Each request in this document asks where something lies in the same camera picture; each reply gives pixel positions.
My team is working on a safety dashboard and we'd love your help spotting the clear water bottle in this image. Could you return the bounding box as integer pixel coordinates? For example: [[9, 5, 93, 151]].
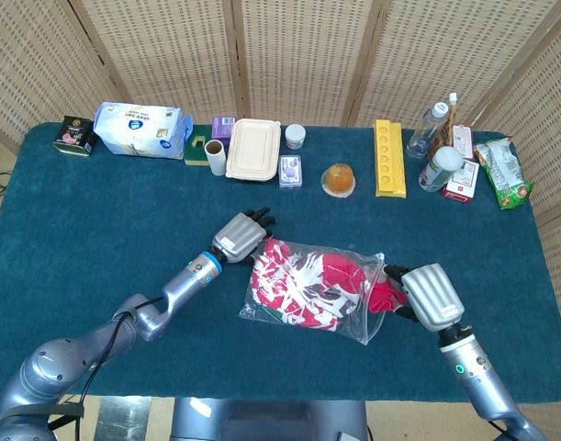
[[406, 101, 450, 160]]

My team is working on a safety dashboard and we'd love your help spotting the red white patterned garment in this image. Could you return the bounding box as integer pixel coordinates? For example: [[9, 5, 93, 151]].
[[251, 238, 408, 333]]

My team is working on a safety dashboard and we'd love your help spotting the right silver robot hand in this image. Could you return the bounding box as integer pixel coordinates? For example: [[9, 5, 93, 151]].
[[383, 263, 466, 333]]

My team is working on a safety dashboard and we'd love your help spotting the brown patterned tall package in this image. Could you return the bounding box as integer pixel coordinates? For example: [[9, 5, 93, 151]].
[[427, 92, 459, 162]]

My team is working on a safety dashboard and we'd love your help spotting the red white carton box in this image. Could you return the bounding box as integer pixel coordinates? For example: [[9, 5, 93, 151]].
[[441, 158, 480, 205]]

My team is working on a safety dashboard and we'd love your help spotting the yellow green sponge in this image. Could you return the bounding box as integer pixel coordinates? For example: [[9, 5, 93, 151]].
[[184, 135, 212, 167]]

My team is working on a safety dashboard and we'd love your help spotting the white pink carton box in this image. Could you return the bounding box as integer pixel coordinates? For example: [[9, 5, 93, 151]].
[[452, 123, 475, 161]]

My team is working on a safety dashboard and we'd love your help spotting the green white snack bag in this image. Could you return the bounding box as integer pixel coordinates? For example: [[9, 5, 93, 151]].
[[473, 137, 534, 211]]

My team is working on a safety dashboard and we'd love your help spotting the grey robot torso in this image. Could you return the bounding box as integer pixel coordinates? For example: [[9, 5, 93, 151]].
[[172, 397, 368, 441]]

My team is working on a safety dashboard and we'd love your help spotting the orange jelly cup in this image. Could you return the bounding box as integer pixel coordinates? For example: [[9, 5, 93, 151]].
[[320, 162, 357, 198]]

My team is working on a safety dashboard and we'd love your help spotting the blue white tissue pack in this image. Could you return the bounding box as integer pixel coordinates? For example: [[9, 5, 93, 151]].
[[93, 101, 195, 161]]

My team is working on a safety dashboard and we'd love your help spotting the shiny metal base plate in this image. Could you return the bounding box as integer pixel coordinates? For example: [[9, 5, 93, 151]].
[[97, 395, 152, 441]]

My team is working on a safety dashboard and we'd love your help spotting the dark green tin can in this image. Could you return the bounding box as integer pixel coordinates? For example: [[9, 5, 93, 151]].
[[52, 115, 97, 158]]

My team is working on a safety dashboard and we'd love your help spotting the beige lidded lunch box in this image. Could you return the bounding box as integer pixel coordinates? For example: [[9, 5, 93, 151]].
[[224, 118, 282, 184]]

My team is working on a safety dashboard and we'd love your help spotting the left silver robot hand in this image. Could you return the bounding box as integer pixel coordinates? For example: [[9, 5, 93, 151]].
[[211, 207, 277, 264]]

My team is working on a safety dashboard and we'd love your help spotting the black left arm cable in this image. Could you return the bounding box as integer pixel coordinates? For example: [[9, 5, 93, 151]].
[[73, 296, 169, 441]]

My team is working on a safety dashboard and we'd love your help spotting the white green printed canister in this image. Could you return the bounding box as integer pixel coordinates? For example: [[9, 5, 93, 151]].
[[418, 145, 466, 193]]

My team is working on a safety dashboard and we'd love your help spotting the clear plastic zip bag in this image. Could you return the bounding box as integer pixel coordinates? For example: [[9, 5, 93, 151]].
[[238, 238, 386, 345]]

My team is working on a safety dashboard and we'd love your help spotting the yellow plastic hole tray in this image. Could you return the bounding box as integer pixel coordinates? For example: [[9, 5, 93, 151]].
[[375, 119, 408, 198]]

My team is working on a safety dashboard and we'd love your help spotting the white round jar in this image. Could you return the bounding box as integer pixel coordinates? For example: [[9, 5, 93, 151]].
[[285, 124, 307, 151]]

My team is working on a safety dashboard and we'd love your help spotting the teal blue carpet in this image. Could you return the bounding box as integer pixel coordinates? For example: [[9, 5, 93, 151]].
[[0, 121, 561, 405]]

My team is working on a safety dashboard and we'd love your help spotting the small purple box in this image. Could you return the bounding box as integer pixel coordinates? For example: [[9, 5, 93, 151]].
[[210, 116, 238, 141]]

